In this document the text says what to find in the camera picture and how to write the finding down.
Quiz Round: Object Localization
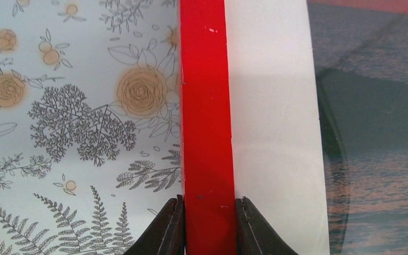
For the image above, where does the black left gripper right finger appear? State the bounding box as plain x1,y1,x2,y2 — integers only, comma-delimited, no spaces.
235,197,298,255

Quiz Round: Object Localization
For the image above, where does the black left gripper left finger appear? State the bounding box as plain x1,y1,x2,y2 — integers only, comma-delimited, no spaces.
124,195,185,255

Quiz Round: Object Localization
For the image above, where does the red picture frame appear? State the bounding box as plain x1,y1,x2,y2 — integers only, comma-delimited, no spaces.
179,1,237,254

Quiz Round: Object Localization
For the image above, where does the sunset photo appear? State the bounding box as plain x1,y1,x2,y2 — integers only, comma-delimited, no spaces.
308,1,408,254

